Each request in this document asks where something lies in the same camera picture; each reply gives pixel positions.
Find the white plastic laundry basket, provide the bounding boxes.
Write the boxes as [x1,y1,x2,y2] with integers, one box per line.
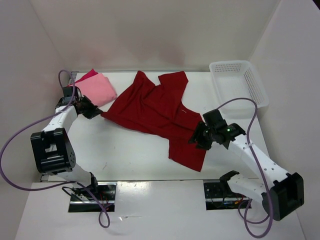
[209,60,269,119]

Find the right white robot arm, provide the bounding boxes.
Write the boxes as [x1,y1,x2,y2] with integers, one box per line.
[189,121,305,221]

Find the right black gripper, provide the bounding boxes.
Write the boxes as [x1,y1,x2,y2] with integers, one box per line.
[187,119,216,150]

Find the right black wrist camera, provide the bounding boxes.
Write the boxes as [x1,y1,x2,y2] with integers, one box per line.
[202,109,227,130]

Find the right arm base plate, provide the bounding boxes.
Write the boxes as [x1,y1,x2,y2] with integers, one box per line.
[203,180,249,211]

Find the magenta t shirt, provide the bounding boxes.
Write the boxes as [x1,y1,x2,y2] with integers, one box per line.
[75,68,98,83]

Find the dark red t shirt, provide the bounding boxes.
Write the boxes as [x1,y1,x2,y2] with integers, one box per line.
[101,71,206,172]

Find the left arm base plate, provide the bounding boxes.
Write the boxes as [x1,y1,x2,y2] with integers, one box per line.
[62,182,117,213]

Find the light pink t shirt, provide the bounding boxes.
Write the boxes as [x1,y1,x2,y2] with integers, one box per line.
[75,73,117,107]

